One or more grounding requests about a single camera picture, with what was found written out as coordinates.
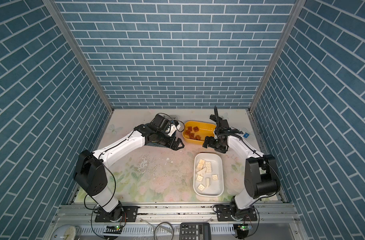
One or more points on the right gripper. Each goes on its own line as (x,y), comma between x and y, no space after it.
(211,144)

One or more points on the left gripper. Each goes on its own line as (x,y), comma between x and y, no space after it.
(170,144)

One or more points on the white 2x4 lego brick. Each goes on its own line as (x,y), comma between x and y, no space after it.
(208,167)

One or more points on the cream 2x4 lego brick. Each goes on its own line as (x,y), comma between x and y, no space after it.
(200,164)

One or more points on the cream lego brick front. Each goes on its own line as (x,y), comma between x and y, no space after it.
(201,187)

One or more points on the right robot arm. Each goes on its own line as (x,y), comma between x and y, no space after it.
(261,179)

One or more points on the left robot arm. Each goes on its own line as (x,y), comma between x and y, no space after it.
(94,169)

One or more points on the yellow plastic bin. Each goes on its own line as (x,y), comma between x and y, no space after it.
(205,129)

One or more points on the white plastic bin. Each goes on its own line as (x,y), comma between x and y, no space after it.
(216,188)

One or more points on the black calculator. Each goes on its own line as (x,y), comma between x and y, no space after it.
(195,231)

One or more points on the white round clock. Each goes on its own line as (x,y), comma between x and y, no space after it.
(66,232)

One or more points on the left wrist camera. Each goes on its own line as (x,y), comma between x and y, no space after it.
(172,127)

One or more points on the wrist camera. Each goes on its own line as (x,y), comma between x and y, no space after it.
(172,127)
(221,124)

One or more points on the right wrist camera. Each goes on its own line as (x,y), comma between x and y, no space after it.
(221,124)

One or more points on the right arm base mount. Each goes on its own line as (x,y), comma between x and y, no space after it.
(227,213)

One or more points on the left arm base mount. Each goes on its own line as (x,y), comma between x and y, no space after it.
(119,214)

